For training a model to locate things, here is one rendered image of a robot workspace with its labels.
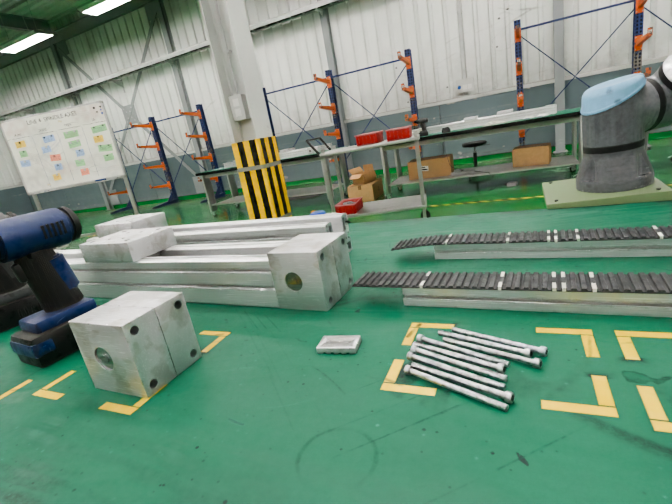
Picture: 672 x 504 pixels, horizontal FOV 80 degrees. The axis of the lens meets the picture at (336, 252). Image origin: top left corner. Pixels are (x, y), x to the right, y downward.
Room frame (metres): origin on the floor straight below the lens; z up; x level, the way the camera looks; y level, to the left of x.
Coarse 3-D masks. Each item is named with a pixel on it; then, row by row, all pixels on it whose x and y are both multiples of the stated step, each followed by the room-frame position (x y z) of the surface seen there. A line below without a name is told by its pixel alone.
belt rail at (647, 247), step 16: (608, 240) 0.56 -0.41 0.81; (624, 240) 0.55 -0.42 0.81; (640, 240) 0.54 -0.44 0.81; (656, 240) 0.53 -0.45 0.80; (448, 256) 0.67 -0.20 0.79; (464, 256) 0.66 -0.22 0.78; (480, 256) 0.65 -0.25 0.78; (496, 256) 0.63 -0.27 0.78; (512, 256) 0.62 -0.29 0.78; (528, 256) 0.61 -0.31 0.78; (544, 256) 0.60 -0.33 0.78; (560, 256) 0.59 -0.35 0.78; (576, 256) 0.58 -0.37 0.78; (592, 256) 0.57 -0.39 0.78; (608, 256) 0.56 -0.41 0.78; (624, 256) 0.55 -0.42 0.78; (640, 256) 0.54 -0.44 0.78; (656, 256) 0.53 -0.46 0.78
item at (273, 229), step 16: (192, 224) 1.07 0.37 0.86; (208, 224) 1.02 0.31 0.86; (224, 224) 0.99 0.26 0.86; (240, 224) 0.96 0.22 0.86; (256, 224) 0.93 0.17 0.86; (272, 224) 0.91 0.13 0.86; (288, 224) 0.89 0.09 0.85; (304, 224) 0.80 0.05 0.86; (320, 224) 0.77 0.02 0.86; (336, 224) 0.83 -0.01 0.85; (176, 240) 0.99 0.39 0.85; (192, 240) 0.96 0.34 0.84; (208, 240) 0.93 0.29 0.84; (224, 240) 0.91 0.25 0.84; (240, 240) 0.87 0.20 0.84; (256, 240) 0.85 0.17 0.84; (272, 240) 0.83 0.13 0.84; (288, 240) 0.81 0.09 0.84
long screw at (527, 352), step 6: (438, 330) 0.43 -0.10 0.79; (450, 336) 0.41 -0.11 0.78; (456, 336) 0.41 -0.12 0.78; (462, 336) 0.40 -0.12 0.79; (468, 336) 0.40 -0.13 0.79; (474, 342) 0.39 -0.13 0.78; (480, 342) 0.38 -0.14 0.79; (486, 342) 0.38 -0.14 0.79; (492, 342) 0.38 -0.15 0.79; (498, 348) 0.37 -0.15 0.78; (504, 348) 0.37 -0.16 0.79; (510, 348) 0.36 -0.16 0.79; (516, 348) 0.36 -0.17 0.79; (528, 348) 0.35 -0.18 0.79; (522, 354) 0.35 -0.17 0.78; (528, 354) 0.35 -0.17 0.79
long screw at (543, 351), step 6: (456, 330) 0.42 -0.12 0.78; (462, 330) 0.42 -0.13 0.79; (468, 330) 0.41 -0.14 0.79; (474, 336) 0.40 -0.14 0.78; (480, 336) 0.40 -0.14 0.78; (486, 336) 0.39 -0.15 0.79; (492, 336) 0.39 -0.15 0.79; (498, 342) 0.38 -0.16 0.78; (504, 342) 0.38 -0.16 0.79; (510, 342) 0.37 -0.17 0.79; (516, 342) 0.37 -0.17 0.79; (522, 348) 0.36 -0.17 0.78; (534, 348) 0.35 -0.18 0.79; (540, 348) 0.35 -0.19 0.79; (546, 348) 0.35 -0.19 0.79; (540, 354) 0.35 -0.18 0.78; (546, 354) 0.35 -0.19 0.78
